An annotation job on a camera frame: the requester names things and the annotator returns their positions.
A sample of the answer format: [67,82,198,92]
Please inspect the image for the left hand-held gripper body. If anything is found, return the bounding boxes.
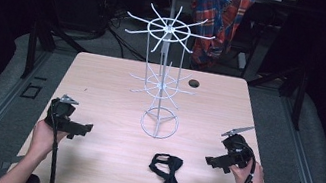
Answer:
[43,91,85,136]

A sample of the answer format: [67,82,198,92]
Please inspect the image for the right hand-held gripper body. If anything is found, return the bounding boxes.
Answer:
[215,120,260,172]

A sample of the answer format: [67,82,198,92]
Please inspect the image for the black bow tie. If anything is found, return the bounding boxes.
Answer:
[145,150,187,183]

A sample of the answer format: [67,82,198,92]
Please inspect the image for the white wire rack stand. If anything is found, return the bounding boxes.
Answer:
[106,0,220,146]

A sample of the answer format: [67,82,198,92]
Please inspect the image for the person's left hand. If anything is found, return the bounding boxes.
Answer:
[27,118,71,164]

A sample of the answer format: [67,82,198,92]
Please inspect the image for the black metal stand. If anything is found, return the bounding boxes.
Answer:
[239,56,312,133]
[18,11,94,90]

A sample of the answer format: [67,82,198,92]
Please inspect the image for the black table grommet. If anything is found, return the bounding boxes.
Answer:
[187,78,201,90]

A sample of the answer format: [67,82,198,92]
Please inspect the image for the plaid cloth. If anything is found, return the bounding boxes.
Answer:
[181,0,256,78]

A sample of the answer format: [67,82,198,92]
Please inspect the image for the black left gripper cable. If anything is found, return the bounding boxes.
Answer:
[37,98,71,183]

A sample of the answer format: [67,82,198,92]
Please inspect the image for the black square floor frame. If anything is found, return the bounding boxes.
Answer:
[19,81,44,101]

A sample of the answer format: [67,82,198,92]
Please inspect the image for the black floor cables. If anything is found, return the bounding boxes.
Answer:
[101,5,156,63]

